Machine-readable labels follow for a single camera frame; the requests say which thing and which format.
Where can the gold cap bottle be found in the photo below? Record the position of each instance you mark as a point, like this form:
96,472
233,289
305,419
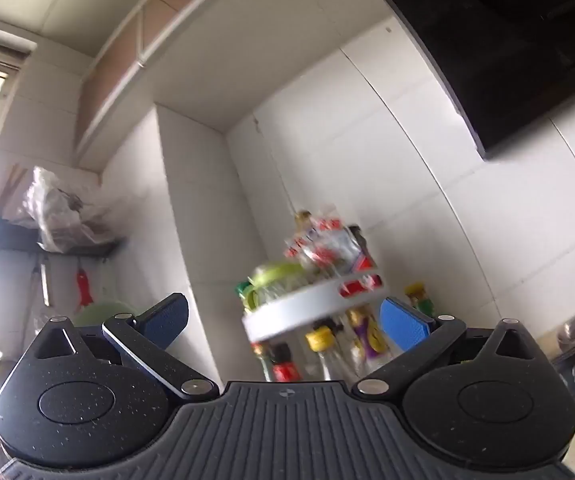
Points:
303,219

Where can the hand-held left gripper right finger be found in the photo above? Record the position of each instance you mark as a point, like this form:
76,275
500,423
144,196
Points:
406,327

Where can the bundle of chopsticks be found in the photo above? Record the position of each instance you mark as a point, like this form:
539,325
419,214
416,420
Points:
10,190

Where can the green lidded jar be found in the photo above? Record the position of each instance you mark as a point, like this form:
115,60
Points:
277,280

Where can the small green cap bottle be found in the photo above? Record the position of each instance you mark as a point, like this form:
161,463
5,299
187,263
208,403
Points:
244,292

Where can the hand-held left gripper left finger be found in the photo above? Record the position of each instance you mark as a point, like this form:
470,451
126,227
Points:
166,319

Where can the black wall shelf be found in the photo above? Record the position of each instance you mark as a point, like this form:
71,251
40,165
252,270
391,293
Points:
22,242

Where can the black range hood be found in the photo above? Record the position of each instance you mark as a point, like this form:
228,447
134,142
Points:
517,35

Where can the red cap bottle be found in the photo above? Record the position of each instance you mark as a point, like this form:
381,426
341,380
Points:
283,367

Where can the wall cabinet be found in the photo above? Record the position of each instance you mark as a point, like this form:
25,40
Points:
117,50

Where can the red neck glass bottle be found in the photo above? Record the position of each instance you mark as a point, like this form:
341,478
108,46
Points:
260,357

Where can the green yellow label bottle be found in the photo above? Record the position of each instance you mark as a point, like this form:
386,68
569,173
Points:
420,302

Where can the white round spice rack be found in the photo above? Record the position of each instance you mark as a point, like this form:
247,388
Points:
292,310

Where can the yellow cap bottle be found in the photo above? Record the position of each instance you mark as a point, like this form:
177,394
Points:
320,340

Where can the clear plastic bag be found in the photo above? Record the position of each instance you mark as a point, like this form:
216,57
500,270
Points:
57,210

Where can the green bowl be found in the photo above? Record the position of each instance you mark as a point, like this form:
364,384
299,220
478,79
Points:
100,312

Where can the red white packet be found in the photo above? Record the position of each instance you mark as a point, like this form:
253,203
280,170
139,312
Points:
365,265

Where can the red hanging tool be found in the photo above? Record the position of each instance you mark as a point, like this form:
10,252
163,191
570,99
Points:
84,287

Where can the red white seasoning packets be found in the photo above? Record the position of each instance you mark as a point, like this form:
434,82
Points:
322,245

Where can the purple yellow label bottle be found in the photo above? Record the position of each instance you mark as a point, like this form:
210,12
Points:
367,335

